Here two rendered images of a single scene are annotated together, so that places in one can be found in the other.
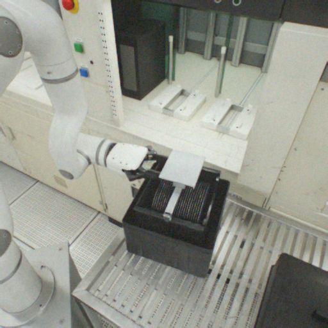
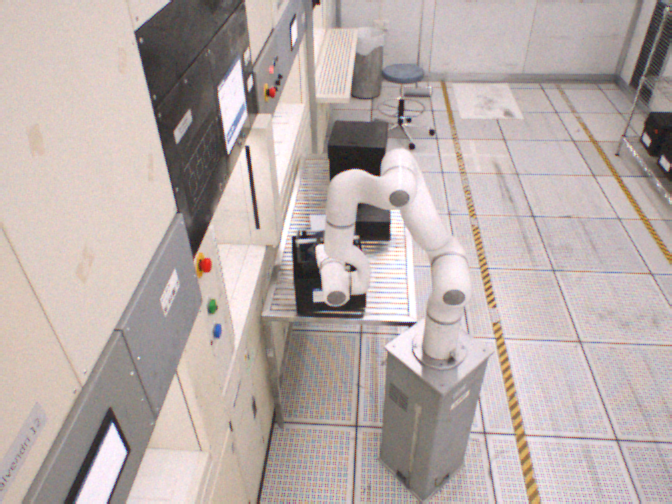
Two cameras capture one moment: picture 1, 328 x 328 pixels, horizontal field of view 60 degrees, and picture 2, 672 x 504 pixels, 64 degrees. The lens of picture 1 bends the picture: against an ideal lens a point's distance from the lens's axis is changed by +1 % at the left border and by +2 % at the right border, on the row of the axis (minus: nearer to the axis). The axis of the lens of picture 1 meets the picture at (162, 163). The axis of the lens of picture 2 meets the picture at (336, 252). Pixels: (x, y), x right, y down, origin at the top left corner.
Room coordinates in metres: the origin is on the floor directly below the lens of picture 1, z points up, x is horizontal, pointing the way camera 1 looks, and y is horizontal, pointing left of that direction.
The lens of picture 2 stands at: (1.21, 1.44, 2.24)
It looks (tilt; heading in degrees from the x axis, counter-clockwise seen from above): 39 degrees down; 245
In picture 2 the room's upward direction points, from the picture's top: 1 degrees counter-clockwise
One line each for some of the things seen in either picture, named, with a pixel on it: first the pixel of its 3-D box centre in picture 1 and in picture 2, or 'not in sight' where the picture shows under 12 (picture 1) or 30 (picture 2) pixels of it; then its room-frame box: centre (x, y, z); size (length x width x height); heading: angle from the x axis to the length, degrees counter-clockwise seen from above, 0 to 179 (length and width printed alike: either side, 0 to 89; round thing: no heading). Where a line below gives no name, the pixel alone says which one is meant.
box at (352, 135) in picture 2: not in sight; (358, 155); (0.04, -0.78, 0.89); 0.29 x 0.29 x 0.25; 57
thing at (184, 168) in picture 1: (179, 200); (327, 255); (0.55, -0.05, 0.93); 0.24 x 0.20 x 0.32; 160
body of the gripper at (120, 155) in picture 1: (125, 158); (331, 257); (0.61, 0.11, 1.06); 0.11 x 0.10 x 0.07; 70
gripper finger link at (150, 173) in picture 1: (148, 176); not in sight; (0.54, 0.04, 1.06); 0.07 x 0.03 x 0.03; 70
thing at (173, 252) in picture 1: (178, 215); (328, 271); (0.55, -0.05, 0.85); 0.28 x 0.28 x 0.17; 70
